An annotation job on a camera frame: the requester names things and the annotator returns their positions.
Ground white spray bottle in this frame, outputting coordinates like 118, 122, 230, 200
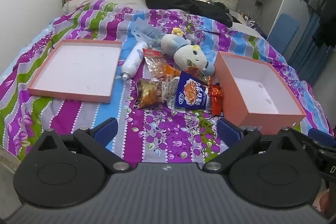
121, 42, 148, 81

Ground orange snack packet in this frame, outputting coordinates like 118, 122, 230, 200
168, 67, 184, 81
184, 65, 212, 83

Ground clear red label snack packet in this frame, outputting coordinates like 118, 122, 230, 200
142, 48, 174, 80

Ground blue curtain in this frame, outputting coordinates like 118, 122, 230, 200
287, 13, 336, 85

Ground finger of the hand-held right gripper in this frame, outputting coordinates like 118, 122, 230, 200
290, 127, 336, 153

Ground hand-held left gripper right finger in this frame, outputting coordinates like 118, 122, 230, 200
204, 118, 306, 172

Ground clear brown snack packet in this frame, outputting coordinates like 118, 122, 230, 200
133, 78, 181, 109

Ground shallow pink box lid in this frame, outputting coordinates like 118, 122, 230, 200
27, 39, 123, 104

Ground blue snack packet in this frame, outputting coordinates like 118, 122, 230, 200
173, 70, 211, 111

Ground black clothes heap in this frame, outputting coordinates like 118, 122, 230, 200
138, 0, 234, 28

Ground deep pink cardboard box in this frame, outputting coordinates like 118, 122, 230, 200
214, 51, 307, 128

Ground blue and white plush toy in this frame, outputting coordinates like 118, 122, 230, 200
161, 28, 216, 76

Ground clear blue plastic bag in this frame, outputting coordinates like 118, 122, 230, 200
130, 21, 164, 48

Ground cluster of small bottles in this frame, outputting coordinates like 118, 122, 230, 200
238, 11, 260, 28

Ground small red snack packet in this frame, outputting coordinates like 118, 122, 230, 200
208, 84, 223, 115

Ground dark hanging clothes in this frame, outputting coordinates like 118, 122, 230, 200
314, 0, 336, 47

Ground blue padded board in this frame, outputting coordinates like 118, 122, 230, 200
267, 13, 300, 52

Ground bedside table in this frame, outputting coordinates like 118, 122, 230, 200
62, 0, 87, 8

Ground purple floral striped blanket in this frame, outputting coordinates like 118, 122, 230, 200
0, 0, 334, 164

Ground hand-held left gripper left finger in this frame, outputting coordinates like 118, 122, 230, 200
28, 117, 132, 173

